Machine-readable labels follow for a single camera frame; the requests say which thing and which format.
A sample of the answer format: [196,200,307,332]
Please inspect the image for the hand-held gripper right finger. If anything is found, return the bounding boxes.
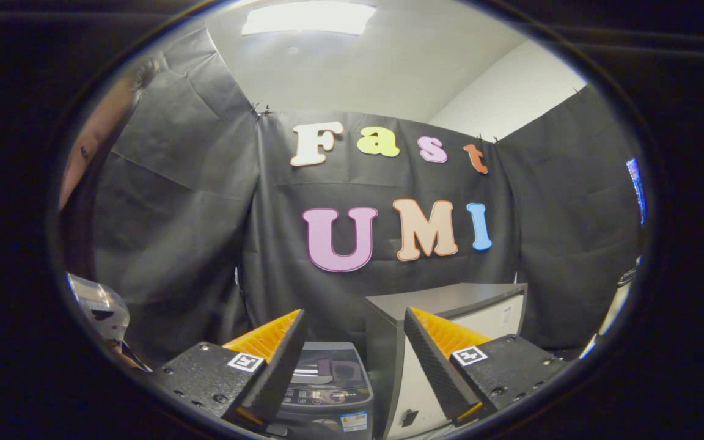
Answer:
[403,306,570,428]

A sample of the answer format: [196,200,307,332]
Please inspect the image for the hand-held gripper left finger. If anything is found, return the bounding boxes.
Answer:
[147,309,308,427]

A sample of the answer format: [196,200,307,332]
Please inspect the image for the gray washing machine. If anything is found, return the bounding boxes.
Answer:
[266,341,376,440]

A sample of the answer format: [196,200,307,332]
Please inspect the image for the gray and white cabinet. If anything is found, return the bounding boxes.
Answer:
[364,282,528,440]

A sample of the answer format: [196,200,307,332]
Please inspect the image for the black backdrop cloth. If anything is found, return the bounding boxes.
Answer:
[62,27,649,367]

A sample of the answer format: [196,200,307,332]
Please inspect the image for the computer monitor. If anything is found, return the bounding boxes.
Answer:
[626,158,648,226]

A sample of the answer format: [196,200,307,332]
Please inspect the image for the person's head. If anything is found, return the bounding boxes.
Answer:
[59,58,163,210]

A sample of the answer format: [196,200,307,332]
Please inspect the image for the white tote bag black straps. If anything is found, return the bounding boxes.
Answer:
[579,264,637,359]

